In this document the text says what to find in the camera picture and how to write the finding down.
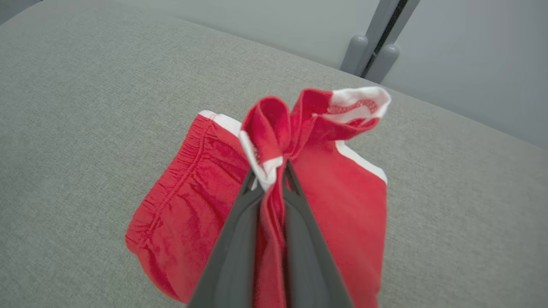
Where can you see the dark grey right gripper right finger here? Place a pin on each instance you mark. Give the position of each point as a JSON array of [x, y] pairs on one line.
[[308, 265]]

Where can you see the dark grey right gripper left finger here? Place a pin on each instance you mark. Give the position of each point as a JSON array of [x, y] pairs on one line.
[[231, 265]]

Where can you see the red and white shirt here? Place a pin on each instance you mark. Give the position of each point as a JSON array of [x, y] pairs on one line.
[[342, 214]]

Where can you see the grey metal frame post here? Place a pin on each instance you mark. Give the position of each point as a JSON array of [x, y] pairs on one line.
[[376, 38]]

